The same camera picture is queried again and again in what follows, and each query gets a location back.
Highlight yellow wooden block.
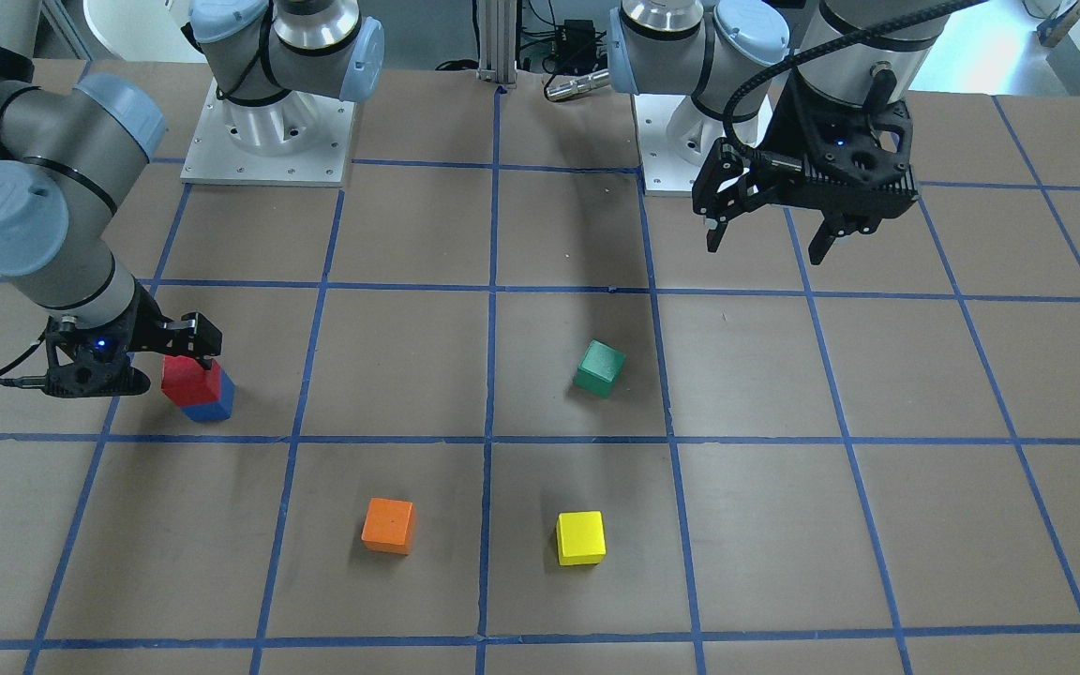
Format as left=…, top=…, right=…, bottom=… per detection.
left=554, top=510, right=606, bottom=565

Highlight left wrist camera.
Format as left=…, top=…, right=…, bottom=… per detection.
left=761, top=86, right=919, bottom=218

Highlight aluminium frame post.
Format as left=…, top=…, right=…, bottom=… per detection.
left=474, top=0, right=521, bottom=90

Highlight blue wooden block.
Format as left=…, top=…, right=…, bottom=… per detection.
left=179, top=365, right=235, bottom=423

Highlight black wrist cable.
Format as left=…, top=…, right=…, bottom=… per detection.
left=723, top=0, right=972, bottom=156

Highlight green wooden block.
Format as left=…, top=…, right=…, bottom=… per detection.
left=573, top=340, right=626, bottom=399

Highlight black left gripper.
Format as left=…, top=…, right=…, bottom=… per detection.
left=691, top=66, right=913, bottom=265

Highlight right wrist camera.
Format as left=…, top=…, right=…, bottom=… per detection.
left=0, top=319, right=151, bottom=399

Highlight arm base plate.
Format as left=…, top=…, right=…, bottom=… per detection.
left=633, top=94, right=723, bottom=197
left=180, top=84, right=357, bottom=188

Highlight orange wooden block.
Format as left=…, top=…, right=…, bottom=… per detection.
left=360, top=497, right=417, bottom=556

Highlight red wooden block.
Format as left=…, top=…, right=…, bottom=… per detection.
left=161, top=355, right=222, bottom=409

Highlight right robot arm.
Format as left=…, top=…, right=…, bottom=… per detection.
left=0, top=1, right=384, bottom=370

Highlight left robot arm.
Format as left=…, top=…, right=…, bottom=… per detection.
left=606, top=1, right=948, bottom=265

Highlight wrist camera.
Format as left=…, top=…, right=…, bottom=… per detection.
left=761, top=86, right=919, bottom=218
left=0, top=319, right=151, bottom=399

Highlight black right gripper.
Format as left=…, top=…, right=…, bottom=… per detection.
left=120, top=281, right=222, bottom=368

